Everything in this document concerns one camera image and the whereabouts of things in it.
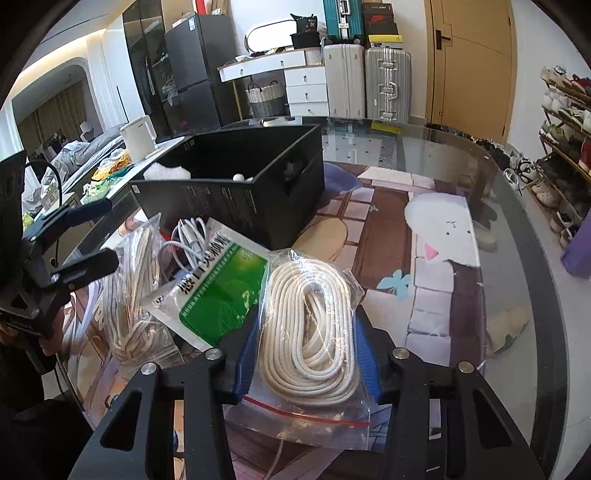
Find woven laundry basket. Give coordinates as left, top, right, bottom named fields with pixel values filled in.
left=245, top=80, right=287, bottom=119

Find green white medicine packet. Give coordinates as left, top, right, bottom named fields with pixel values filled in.
left=141, top=217, right=271, bottom=352

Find black fridge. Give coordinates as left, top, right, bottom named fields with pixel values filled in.
left=164, top=14, right=242, bottom=137

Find white vanity desk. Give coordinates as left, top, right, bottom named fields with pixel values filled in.
left=218, top=48, right=331, bottom=119

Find white bubble wrap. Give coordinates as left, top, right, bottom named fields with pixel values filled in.
left=143, top=165, right=193, bottom=181

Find colourful snack packets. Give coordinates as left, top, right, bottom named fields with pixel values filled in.
left=91, top=150, right=133, bottom=182

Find wooden shoe rack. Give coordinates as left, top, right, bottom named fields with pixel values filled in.
left=538, top=65, right=591, bottom=251

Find group of shoes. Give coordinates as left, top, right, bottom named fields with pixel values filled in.
left=480, top=138, right=542, bottom=205

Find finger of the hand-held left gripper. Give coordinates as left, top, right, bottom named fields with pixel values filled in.
left=50, top=248, right=121, bottom=291
left=23, top=198, right=115, bottom=246

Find oval mirror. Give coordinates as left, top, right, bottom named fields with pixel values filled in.
left=244, top=18, right=302, bottom=57

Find purple bag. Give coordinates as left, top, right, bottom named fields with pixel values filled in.
left=560, top=225, right=591, bottom=278

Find black glass cabinet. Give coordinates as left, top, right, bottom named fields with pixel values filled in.
left=122, top=0, right=177, bottom=139

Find black bag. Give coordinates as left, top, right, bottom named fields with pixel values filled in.
left=291, top=13, right=322, bottom=49

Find bagged white rope coil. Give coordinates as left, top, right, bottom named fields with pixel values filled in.
left=242, top=248, right=373, bottom=451
left=99, top=215, right=185, bottom=370

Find green snack packets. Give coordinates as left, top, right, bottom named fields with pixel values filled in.
left=81, top=178, right=112, bottom=205

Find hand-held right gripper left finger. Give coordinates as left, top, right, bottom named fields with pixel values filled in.
left=69, top=318, right=264, bottom=480

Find black cardboard box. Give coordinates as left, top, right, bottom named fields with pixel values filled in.
left=131, top=124, right=327, bottom=251

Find black shoe box red logo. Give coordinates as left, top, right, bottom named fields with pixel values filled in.
left=361, top=4, right=397, bottom=36

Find person's left hand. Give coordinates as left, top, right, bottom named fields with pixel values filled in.
left=0, top=308, right=69, bottom=357

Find printed cartoon table mat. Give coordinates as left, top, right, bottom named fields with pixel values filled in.
left=60, top=161, right=486, bottom=480

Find black yellow shoe box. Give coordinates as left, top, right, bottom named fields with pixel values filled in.
left=367, top=33, right=403, bottom=49

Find silver suitcase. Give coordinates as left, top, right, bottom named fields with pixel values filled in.
left=365, top=46, right=413, bottom=123

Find wooden door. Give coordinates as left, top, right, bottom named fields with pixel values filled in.
left=425, top=0, right=516, bottom=145

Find white charging cable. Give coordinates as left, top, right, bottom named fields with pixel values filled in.
left=159, top=217, right=209, bottom=282

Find white side table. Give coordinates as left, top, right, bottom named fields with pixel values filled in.
left=60, top=133, right=195, bottom=206

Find white suitcase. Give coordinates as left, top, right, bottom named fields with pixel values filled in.
left=322, top=44, right=368, bottom=120

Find black cable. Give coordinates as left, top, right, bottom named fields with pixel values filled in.
left=25, top=159, right=64, bottom=220

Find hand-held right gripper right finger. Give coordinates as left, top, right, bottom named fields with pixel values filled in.
left=353, top=307, right=546, bottom=480

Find bed with grey bedding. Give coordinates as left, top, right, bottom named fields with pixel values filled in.
left=23, top=127, right=126, bottom=214

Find brown curtain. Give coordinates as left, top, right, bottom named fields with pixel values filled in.
left=18, top=83, right=89, bottom=145

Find white electric kettle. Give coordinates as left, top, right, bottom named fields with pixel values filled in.
left=120, top=116, right=156, bottom=163

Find teal suitcase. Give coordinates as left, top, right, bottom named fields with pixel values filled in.
left=322, top=0, right=366, bottom=45

